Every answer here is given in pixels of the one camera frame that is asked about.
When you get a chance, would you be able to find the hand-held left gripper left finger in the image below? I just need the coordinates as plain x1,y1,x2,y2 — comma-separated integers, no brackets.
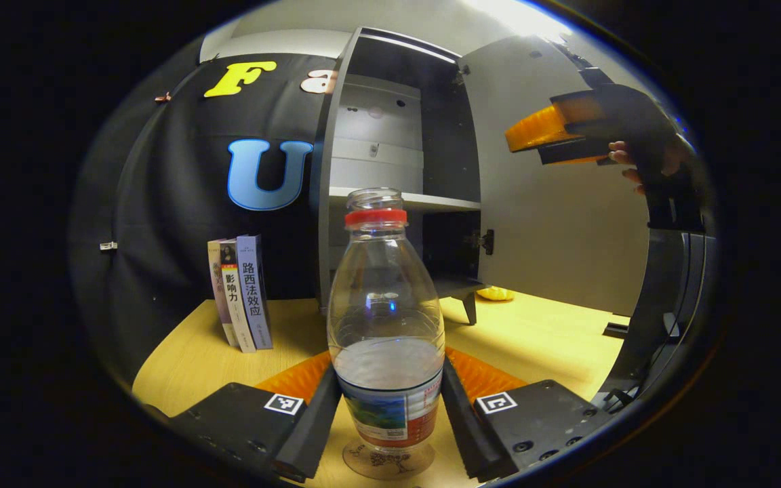
170,349,342,483

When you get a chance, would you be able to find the white and yellow book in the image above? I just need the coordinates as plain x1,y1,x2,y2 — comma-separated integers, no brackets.
219,239,257,353

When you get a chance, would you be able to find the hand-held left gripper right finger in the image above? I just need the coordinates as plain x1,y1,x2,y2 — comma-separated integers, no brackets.
439,347,615,483

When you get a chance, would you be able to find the long ceiling light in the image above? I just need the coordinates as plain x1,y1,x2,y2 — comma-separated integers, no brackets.
465,0,571,38

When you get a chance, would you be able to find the clear plastic bottle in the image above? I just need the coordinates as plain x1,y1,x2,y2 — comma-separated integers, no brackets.
327,188,447,456

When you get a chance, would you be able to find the beige cabinet door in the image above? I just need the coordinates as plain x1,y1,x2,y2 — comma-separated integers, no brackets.
458,35,652,319

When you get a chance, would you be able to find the grey cabinet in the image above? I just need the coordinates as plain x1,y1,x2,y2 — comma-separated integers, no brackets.
309,27,494,326

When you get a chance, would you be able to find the black backdrop cloth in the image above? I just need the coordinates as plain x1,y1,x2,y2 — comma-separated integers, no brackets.
72,53,710,407

